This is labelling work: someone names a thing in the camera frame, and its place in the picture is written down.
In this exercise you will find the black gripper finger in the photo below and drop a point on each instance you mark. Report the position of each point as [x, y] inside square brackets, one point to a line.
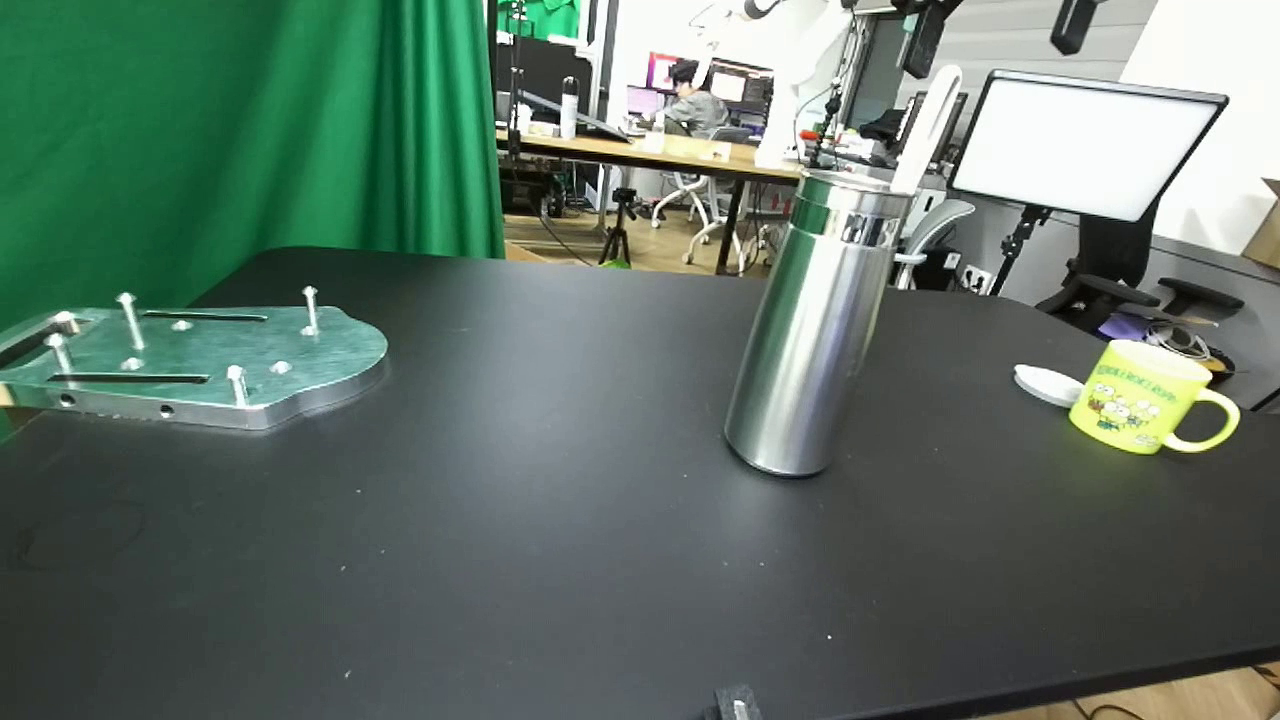
[1072, 23]
[931, 33]

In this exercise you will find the stainless steel flask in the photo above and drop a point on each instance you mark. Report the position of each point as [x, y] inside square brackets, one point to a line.
[800, 360]

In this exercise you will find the white industrial robot arm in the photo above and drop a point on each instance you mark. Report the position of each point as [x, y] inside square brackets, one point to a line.
[800, 66]

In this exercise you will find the dark upright screen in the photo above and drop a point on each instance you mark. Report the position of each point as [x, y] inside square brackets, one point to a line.
[872, 74]

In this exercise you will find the white screen computer monitor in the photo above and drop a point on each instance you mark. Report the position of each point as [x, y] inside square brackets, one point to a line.
[1082, 145]

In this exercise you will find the white office chair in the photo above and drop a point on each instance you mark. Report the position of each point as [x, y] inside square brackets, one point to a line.
[936, 221]

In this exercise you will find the black monitor stand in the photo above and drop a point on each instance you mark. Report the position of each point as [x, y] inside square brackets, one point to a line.
[1113, 252]

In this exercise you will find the seated person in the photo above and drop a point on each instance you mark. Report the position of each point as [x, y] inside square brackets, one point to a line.
[691, 86]

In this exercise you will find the small desktop monitor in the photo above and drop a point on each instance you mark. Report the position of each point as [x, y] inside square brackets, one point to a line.
[658, 74]

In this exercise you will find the cardboard box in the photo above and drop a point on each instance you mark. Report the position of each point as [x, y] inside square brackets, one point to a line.
[1266, 221]

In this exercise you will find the wooden top desk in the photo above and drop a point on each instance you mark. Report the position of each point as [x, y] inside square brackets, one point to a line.
[664, 149]

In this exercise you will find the white chair base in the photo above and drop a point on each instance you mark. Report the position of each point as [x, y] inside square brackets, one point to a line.
[692, 202]

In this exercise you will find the small white oval object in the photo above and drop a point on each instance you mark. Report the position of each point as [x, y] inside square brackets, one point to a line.
[1047, 387]

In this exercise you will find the white bottle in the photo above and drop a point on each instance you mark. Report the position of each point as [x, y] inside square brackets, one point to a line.
[568, 112]

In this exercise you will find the yellow mug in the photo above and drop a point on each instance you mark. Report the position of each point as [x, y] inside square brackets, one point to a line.
[1134, 400]

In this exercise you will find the tall silver bolt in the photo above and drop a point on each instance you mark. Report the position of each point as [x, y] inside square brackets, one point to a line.
[59, 354]
[128, 321]
[238, 387]
[309, 309]

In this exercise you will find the green tinted metal plate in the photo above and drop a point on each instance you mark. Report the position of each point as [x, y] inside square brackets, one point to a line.
[322, 356]

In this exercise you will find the small silver nut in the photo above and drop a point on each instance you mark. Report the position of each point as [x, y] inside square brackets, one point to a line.
[134, 360]
[183, 324]
[283, 367]

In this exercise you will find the green curtain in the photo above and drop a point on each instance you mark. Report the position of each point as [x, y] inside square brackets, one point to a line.
[201, 132]

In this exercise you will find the short silver bolt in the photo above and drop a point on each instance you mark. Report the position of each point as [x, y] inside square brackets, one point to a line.
[66, 321]

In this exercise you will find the black camera tripod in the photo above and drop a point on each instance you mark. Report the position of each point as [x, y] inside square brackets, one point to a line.
[617, 243]

